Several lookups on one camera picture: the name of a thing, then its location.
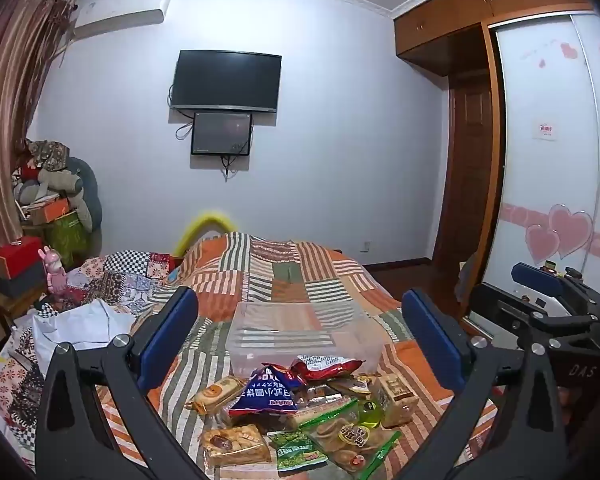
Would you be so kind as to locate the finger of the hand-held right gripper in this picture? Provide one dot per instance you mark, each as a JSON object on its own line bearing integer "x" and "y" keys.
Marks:
{"x": 535, "y": 277}
{"x": 495, "y": 310}

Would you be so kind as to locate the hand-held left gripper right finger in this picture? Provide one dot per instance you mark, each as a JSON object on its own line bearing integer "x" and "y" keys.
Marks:
{"x": 430, "y": 335}

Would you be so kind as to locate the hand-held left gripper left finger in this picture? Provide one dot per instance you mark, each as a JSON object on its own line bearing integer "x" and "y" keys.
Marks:
{"x": 172, "y": 330}

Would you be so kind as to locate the red snack packet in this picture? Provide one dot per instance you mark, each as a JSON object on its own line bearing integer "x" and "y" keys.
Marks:
{"x": 325, "y": 370}

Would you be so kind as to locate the blue triangular snack packet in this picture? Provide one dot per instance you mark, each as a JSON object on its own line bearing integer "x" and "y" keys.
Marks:
{"x": 267, "y": 392}

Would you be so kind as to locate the clear plastic container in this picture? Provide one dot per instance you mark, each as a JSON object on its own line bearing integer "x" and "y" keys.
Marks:
{"x": 290, "y": 340}

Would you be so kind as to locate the clear fried snack packet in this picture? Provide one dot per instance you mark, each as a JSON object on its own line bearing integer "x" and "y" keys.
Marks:
{"x": 235, "y": 445}

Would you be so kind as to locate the green-edged clear cookie bag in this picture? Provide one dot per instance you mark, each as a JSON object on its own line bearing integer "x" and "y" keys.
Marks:
{"x": 340, "y": 442}

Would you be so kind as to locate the green pea packet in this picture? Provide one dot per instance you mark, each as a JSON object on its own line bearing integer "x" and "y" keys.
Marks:
{"x": 300, "y": 462}
{"x": 292, "y": 441}

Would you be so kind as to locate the brown snack box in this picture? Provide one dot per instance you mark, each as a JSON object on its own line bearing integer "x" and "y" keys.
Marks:
{"x": 397, "y": 400}

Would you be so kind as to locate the checked floral quilt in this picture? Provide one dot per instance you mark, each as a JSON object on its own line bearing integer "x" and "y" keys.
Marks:
{"x": 125, "y": 275}

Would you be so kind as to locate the yellow cake packet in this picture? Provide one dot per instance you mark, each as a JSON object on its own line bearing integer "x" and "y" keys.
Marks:
{"x": 217, "y": 395}

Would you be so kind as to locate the white cloth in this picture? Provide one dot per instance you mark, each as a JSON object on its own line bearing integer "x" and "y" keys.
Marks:
{"x": 85, "y": 325}

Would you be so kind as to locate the yellow-green jelly cup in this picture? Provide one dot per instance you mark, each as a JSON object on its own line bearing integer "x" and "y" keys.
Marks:
{"x": 371, "y": 412}

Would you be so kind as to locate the yellow hoop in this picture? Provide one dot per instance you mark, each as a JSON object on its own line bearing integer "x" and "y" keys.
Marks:
{"x": 205, "y": 220}

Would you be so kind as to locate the striped patchwork blanket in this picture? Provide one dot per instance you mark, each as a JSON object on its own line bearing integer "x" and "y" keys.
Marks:
{"x": 320, "y": 280}

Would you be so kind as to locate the brown wooden door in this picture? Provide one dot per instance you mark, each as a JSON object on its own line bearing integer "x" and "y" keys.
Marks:
{"x": 467, "y": 170}

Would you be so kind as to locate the pink rabbit toy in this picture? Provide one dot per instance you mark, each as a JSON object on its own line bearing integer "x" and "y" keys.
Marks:
{"x": 55, "y": 270}

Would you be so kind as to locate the green bag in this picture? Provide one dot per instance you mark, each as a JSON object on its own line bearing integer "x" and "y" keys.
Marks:
{"x": 67, "y": 240}

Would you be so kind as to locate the white and red sticker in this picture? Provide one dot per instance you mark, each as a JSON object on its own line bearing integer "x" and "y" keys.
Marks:
{"x": 545, "y": 130}

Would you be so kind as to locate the grey box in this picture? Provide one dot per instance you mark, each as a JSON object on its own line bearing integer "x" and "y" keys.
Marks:
{"x": 20, "y": 285}

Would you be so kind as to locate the red box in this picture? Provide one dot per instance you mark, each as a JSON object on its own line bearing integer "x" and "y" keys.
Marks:
{"x": 17, "y": 257}

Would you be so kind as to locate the orange box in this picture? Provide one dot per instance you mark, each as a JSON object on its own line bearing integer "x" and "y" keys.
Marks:
{"x": 50, "y": 210}

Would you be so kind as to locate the grey plush toy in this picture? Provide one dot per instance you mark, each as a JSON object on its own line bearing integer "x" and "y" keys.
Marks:
{"x": 62, "y": 180}

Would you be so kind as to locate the wooden wardrobe with white doors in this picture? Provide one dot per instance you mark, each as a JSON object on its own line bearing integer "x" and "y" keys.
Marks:
{"x": 545, "y": 85}

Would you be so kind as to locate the small black monitor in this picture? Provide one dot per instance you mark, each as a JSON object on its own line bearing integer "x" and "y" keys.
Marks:
{"x": 221, "y": 133}

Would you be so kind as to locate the brown striped curtain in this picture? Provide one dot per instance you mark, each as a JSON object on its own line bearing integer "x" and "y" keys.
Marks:
{"x": 10, "y": 110}

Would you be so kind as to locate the white air conditioner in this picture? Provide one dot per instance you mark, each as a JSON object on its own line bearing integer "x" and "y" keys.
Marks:
{"x": 125, "y": 15}

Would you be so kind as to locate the black wall television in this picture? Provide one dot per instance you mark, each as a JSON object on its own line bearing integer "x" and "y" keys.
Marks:
{"x": 227, "y": 80}

